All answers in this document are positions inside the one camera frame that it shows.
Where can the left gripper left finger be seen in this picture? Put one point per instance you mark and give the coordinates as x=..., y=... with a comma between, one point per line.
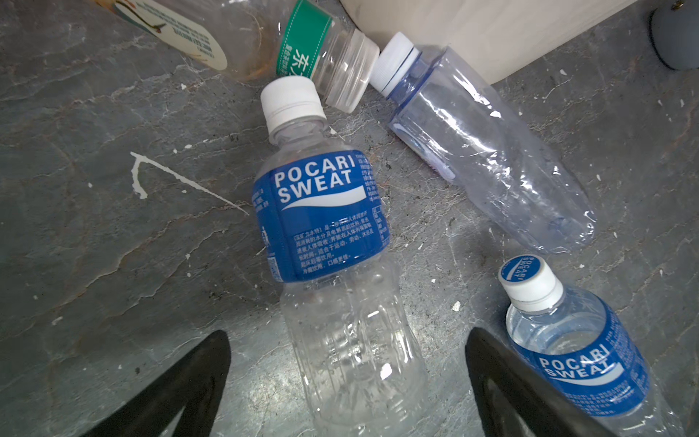
x=190, y=391

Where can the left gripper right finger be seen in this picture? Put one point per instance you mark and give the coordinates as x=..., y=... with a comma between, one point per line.
x=512, y=398

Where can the Pocari Sweat bottle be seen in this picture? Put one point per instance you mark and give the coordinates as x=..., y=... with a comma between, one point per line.
x=578, y=344

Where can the Pocari Sweat bottle label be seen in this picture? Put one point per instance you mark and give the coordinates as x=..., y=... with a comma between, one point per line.
x=327, y=241

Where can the long clear blue-tint bottle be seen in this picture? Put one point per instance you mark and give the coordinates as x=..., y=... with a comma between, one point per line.
x=459, y=125

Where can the green label square clear bottle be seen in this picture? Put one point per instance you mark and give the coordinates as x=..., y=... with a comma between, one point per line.
x=251, y=41

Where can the cream ribbed trash bin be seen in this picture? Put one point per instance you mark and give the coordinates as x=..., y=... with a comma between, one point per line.
x=496, y=37

